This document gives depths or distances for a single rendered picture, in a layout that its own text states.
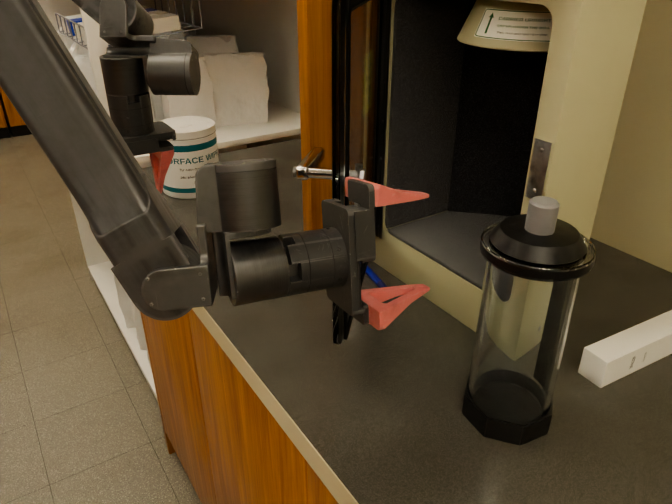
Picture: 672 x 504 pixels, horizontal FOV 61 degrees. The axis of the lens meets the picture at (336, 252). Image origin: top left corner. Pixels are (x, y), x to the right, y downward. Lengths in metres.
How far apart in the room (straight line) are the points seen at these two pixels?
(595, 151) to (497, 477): 0.38
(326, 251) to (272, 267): 0.05
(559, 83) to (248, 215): 0.36
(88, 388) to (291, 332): 1.57
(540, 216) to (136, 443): 1.69
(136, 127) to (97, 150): 0.36
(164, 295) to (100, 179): 0.11
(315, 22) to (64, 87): 0.45
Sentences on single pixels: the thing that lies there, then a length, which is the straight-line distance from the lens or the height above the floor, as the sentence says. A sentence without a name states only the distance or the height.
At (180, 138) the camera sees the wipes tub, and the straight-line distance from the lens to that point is 1.23.
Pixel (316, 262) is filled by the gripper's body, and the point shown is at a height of 1.18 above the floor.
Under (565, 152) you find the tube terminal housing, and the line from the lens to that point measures 0.69.
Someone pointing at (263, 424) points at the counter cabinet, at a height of 0.78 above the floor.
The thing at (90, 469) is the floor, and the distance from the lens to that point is 2.02.
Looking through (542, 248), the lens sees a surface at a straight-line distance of 0.55.
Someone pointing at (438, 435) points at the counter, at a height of 0.94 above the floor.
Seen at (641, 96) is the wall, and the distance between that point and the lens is 1.11.
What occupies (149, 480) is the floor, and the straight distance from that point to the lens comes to 1.93.
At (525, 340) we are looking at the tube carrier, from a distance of 0.60.
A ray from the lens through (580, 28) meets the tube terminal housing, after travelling 0.65.
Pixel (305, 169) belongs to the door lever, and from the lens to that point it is 0.63.
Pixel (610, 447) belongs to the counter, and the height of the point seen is 0.94.
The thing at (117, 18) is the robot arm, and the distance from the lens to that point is 0.84.
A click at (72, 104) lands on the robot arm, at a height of 1.31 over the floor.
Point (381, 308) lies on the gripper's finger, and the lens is 0.55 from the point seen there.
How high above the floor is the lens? 1.42
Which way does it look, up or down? 28 degrees down
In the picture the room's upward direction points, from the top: straight up
